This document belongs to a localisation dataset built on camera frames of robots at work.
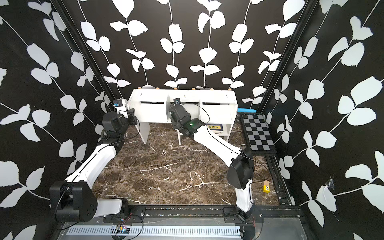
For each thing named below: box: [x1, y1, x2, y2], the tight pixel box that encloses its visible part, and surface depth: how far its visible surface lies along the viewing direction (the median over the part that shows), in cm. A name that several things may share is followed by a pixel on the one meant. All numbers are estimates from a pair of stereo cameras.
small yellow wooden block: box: [262, 180, 270, 194], surface depth 83 cm
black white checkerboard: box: [240, 113, 278, 156], surface depth 106 cm
